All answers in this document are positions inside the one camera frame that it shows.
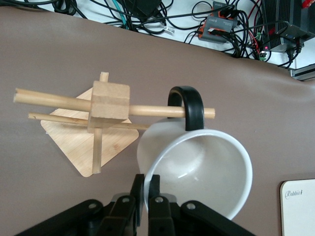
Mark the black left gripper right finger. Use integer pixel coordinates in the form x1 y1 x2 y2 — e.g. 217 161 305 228
147 174 256 236

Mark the brown table mat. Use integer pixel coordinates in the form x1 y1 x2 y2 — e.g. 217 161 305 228
0 6 315 236

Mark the teal cable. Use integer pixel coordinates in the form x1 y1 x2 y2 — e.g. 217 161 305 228
112 0 130 29

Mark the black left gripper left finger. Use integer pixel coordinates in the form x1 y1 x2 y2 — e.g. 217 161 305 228
14 174 146 236

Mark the cream rabbit print tray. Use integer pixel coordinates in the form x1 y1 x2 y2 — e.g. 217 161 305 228
279 178 315 236

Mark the grey orange hub box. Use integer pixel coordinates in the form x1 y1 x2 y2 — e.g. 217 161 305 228
212 0 237 15
197 13 241 44

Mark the wooden cup rack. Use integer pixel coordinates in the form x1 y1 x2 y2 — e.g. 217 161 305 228
13 71 216 177

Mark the small black electronics box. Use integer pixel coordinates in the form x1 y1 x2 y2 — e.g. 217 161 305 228
269 24 315 54

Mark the aluminium extrusion rail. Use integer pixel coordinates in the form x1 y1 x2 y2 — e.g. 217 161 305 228
288 64 315 81

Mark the black cable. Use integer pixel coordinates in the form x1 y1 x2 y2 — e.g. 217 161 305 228
228 7 251 59
24 0 88 19

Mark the black power adapter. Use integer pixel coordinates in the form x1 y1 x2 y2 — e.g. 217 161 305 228
132 0 164 18

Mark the black finned electronics box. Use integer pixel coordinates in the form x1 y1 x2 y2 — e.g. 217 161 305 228
261 0 315 40

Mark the red wire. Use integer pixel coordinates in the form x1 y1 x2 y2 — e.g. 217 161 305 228
247 0 262 54

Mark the white cup black handle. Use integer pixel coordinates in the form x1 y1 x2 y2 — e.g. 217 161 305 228
136 86 253 221

